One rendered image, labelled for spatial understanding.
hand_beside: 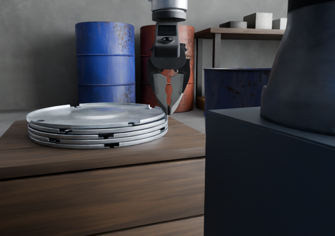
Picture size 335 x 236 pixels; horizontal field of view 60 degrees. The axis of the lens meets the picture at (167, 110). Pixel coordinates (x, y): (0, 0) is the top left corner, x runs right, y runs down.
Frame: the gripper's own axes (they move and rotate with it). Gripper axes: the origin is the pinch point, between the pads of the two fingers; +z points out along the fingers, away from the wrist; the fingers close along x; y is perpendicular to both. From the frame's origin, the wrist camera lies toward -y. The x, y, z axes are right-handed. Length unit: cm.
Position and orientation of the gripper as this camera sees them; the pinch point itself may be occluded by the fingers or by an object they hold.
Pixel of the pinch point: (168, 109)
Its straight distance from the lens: 61.7
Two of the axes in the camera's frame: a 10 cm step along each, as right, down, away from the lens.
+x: -10.0, -0.1, 0.5
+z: 0.0, 9.9, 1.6
